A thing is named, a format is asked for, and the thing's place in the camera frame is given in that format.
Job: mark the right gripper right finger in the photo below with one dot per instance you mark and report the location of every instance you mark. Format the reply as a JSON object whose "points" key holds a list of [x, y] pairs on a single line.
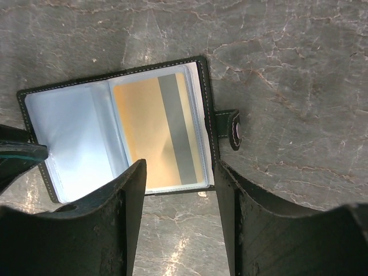
{"points": [[265, 234]]}

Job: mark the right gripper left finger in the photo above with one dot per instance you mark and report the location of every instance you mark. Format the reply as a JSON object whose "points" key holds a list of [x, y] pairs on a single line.
{"points": [[94, 235]]}

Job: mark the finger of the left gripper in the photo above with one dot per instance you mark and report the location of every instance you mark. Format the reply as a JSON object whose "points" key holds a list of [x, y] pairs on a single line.
{"points": [[18, 154]]}

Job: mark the black card holder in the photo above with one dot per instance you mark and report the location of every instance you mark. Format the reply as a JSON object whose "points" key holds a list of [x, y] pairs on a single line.
{"points": [[77, 121]]}

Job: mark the gold VIP card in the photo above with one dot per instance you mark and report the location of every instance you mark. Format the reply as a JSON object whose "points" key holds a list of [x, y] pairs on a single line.
{"points": [[158, 126]]}

